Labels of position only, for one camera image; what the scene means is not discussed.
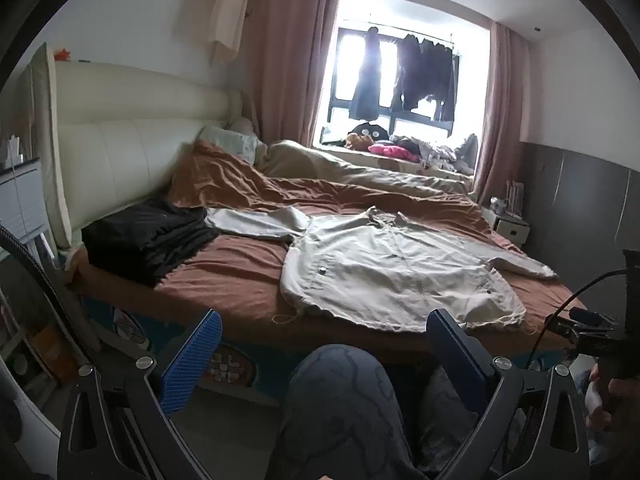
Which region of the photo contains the grey dresser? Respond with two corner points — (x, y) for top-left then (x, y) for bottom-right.
(0, 157), (56, 261)

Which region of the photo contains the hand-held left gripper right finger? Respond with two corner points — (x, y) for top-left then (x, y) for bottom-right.
(426, 308), (592, 480)

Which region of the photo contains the window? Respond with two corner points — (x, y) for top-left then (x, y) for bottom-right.
(314, 0), (493, 161)

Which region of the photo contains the pink cloth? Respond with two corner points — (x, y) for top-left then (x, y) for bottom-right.
(368, 143), (408, 162)

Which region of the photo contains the person's right hand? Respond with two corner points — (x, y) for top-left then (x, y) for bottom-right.
(586, 366), (640, 433)

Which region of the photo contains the orange box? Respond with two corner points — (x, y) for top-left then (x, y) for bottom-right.
(27, 322), (66, 366)

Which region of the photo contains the person's knee in grey trousers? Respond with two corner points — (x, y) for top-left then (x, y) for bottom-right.
(265, 344), (416, 480)

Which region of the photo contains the cream padded headboard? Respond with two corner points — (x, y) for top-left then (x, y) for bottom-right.
(30, 42), (256, 251)

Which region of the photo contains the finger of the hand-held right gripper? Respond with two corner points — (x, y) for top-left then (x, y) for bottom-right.
(545, 308), (617, 348)

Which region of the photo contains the black plush toy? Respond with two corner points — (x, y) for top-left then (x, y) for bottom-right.
(350, 121), (390, 150)

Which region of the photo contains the stack of black folded clothes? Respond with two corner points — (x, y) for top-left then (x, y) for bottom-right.
(81, 199), (221, 287)

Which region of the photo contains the beige jacket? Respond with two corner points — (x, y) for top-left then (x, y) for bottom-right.
(205, 206), (560, 333)

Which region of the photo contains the cream hanging cloth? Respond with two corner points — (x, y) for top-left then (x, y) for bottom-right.
(207, 0), (252, 66)

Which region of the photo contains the pile of mixed clothes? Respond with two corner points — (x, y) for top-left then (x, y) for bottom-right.
(395, 132), (478, 171)

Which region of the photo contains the person's right leg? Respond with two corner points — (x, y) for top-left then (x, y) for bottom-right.
(415, 360), (501, 480)

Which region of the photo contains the dark hanging garment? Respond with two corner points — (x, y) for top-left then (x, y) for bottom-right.
(391, 33), (426, 111)
(348, 26), (383, 122)
(420, 37), (458, 122)

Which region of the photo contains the bed with brown sheet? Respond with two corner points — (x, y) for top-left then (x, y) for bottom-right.
(75, 140), (586, 356)

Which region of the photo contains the white nightstand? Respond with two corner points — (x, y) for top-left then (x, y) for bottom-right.
(482, 207), (531, 248)

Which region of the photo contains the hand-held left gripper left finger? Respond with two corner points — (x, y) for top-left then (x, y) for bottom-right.
(56, 307), (224, 480)

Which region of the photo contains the beige duvet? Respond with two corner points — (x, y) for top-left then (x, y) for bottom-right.
(255, 140), (473, 196)

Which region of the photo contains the light blue pillow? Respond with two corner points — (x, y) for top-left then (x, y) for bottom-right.
(200, 125), (261, 166)

